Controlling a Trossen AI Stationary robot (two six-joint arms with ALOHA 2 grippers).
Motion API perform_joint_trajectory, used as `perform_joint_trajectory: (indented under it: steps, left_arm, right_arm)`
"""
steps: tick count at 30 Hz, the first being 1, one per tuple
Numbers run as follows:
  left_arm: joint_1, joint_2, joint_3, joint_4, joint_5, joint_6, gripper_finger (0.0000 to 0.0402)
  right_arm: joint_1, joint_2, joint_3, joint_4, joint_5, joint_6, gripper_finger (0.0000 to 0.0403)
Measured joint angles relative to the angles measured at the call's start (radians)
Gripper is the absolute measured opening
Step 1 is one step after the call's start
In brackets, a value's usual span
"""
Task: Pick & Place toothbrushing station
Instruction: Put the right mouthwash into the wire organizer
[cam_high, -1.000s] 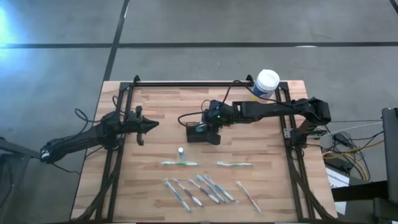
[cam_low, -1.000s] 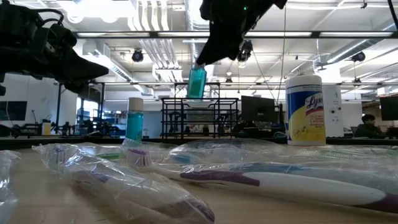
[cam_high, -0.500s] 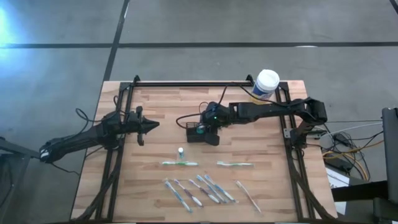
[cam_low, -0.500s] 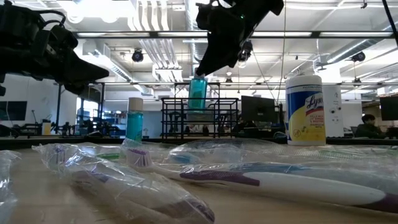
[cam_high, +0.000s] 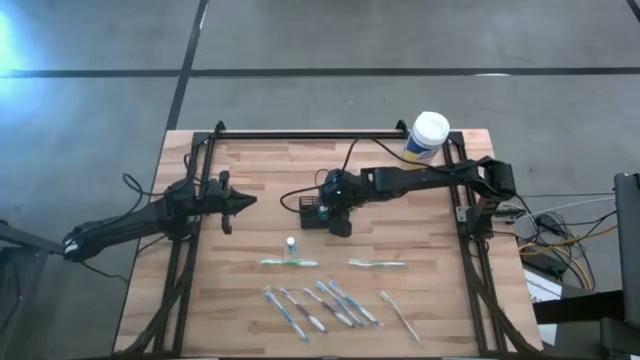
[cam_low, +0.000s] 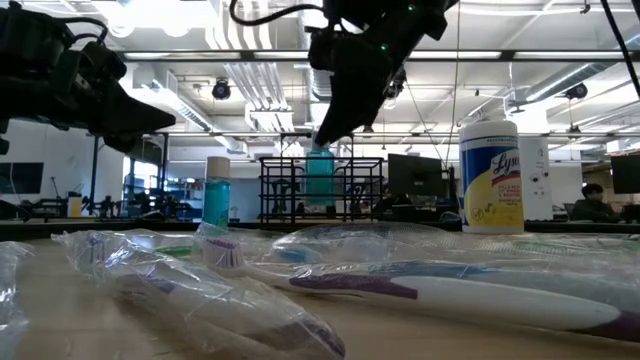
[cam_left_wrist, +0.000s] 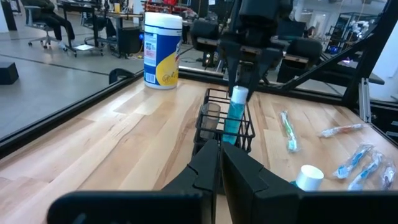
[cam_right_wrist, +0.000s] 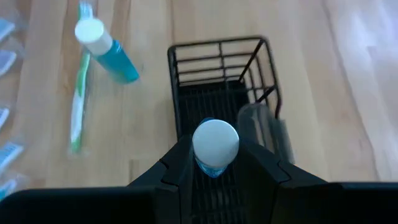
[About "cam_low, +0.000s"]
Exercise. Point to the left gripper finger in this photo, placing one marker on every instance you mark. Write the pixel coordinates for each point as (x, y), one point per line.
(130, 117)
(125, 144)

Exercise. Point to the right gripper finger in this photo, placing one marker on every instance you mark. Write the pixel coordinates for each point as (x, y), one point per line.
(355, 90)

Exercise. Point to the teal mouthwash bottle white cap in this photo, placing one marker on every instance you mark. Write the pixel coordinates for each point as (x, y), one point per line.
(216, 200)
(320, 175)

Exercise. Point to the green white toothbrush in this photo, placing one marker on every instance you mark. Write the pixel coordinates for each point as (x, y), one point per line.
(175, 251)

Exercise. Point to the blue white toothbrush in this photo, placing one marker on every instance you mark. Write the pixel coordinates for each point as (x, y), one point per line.
(440, 270)
(290, 255)

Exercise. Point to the purple white toothbrush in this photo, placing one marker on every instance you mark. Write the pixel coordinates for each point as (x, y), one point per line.
(225, 310)
(475, 302)

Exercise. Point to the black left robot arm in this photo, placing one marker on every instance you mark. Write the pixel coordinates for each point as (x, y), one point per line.
(30, 30)

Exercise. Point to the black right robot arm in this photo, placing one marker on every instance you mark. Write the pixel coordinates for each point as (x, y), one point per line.
(430, 17)

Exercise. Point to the black computer monitor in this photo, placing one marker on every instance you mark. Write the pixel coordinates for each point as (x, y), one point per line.
(626, 172)
(20, 177)
(415, 175)

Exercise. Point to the Lysol wipes canister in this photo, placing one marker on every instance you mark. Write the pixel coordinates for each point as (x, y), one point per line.
(490, 200)

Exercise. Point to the person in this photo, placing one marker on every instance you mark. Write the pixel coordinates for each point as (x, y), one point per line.
(595, 205)

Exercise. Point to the black ceiling camera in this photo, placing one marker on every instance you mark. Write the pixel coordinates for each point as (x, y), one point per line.
(221, 90)
(577, 91)

